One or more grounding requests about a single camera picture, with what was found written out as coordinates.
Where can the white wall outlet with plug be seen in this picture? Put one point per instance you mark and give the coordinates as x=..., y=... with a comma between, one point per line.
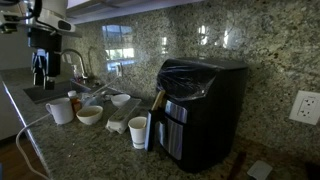
x=118, y=69

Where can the cream bowl with brown contents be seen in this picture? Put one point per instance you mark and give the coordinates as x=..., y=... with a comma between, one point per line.
x=89, y=115

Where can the bare white wall outlet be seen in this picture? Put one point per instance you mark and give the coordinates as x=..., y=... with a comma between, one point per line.
x=306, y=107

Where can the white ceramic mug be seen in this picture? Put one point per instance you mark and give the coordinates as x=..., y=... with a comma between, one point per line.
x=62, y=111

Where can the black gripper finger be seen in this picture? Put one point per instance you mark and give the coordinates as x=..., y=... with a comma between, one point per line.
x=50, y=81
x=37, y=75

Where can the white paper cup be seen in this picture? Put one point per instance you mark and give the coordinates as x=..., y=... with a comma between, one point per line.
x=138, y=131

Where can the crumpled grey cloth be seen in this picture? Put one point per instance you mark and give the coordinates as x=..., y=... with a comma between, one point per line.
x=93, y=100

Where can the curved metal faucet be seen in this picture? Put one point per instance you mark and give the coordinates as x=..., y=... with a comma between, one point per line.
x=80, y=58

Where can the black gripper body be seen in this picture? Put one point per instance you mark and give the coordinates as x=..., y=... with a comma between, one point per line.
x=45, y=40

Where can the egg carton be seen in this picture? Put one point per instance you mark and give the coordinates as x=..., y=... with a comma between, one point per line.
x=124, y=115

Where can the clear soap dispenser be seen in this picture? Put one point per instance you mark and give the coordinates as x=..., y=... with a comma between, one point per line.
x=76, y=73

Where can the amber bottle with white cap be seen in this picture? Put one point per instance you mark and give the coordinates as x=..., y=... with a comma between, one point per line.
x=74, y=101

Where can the wooden spoon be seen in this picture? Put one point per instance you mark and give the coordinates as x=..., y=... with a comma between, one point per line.
x=158, y=99

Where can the empty white bowl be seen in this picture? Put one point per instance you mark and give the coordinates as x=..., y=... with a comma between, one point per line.
x=120, y=100

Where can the dark kitchen sink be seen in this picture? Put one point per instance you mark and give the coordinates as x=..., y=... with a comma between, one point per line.
x=50, y=93

